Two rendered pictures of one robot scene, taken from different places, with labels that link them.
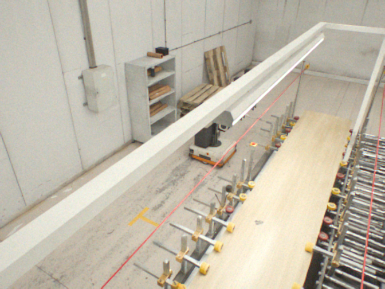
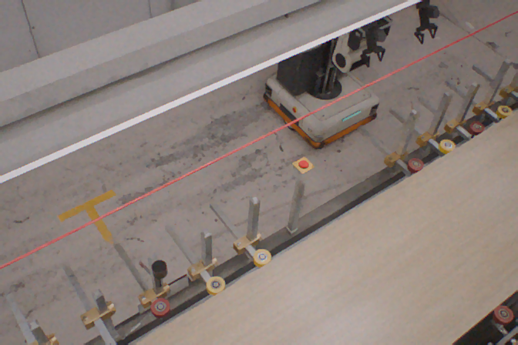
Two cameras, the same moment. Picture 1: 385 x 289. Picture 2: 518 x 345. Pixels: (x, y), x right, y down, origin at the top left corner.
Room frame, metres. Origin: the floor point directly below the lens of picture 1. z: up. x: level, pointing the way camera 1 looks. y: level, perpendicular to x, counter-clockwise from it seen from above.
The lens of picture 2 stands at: (1.37, -1.09, 3.10)
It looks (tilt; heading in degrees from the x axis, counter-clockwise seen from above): 51 degrees down; 20
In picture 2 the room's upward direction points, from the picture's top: 5 degrees clockwise
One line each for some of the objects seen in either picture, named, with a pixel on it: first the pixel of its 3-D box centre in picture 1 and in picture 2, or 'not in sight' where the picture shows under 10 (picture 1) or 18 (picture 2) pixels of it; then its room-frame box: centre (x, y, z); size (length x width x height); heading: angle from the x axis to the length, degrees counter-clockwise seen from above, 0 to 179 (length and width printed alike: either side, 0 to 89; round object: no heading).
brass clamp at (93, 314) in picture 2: (211, 216); (98, 314); (2.07, -0.20, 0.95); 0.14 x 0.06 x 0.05; 150
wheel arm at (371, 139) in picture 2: (263, 145); (385, 152); (3.60, -1.02, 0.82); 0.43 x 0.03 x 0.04; 60
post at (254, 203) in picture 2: (242, 176); (252, 229); (2.74, -0.59, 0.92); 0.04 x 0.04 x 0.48; 60
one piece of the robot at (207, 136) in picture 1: (209, 126); (321, 47); (4.59, -0.31, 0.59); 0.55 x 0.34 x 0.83; 150
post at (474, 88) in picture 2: (279, 128); (462, 114); (4.03, -1.34, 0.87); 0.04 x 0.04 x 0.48; 60
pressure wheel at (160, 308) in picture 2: (229, 212); (161, 312); (2.22, -0.39, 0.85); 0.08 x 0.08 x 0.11
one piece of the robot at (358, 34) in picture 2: not in sight; (369, 28); (4.40, -0.64, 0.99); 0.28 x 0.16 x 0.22; 150
